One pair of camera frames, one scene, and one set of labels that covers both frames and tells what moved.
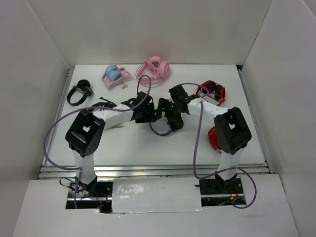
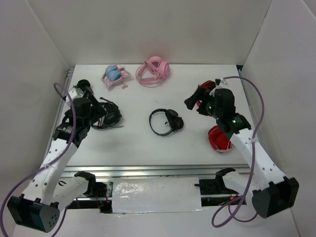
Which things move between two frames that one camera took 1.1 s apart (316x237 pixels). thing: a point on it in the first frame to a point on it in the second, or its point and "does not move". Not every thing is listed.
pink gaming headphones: [154, 67] does not move
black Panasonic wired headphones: [176, 125] does not move
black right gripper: [163, 103] to [191, 101]
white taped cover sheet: [150, 195] does not move
